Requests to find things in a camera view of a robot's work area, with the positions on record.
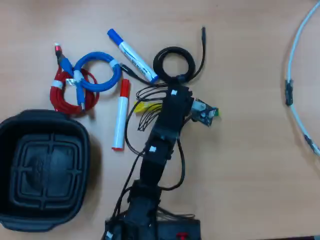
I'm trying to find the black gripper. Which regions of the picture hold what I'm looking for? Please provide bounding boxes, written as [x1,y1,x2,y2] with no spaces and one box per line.
[156,86,195,131]

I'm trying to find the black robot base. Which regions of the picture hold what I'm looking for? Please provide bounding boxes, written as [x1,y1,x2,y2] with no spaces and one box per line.
[104,217,202,240]

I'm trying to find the black plastic bowl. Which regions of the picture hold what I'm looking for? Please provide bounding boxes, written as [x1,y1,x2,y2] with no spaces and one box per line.
[0,109,91,232]

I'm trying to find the white marker with red cap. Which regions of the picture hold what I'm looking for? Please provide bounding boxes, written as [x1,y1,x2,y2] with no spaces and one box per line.
[111,79,131,152]

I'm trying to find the white marker with blue cap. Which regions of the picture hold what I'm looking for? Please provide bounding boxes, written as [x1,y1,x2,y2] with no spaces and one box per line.
[106,28,159,84]

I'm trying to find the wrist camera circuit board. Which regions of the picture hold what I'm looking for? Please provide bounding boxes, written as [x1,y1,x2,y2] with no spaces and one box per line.
[191,98,222,129]

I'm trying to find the thin black servo wires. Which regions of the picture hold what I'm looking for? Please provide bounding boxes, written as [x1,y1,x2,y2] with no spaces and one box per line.
[109,84,167,221]

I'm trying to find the black coiled cable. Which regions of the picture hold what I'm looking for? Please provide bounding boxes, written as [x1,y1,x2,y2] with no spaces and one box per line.
[120,25,207,88]

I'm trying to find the black camera cable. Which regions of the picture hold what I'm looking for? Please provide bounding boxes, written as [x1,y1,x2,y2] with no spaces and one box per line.
[159,138,187,191]

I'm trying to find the blue coiled usb cable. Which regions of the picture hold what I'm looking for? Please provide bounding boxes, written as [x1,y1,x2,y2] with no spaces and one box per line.
[59,51,123,112]

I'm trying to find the large black cable clip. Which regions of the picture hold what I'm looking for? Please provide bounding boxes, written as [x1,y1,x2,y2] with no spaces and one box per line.
[284,79,295,107]

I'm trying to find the red coiled usb cable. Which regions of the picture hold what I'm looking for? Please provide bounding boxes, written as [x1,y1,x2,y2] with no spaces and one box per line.
[49,42,100,116]

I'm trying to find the long white cable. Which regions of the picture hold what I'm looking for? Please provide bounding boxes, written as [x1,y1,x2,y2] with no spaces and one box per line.
[284,1,320,157]

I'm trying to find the small black cable clip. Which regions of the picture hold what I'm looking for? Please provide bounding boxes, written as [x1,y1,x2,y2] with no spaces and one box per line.
[303,134,315,151]

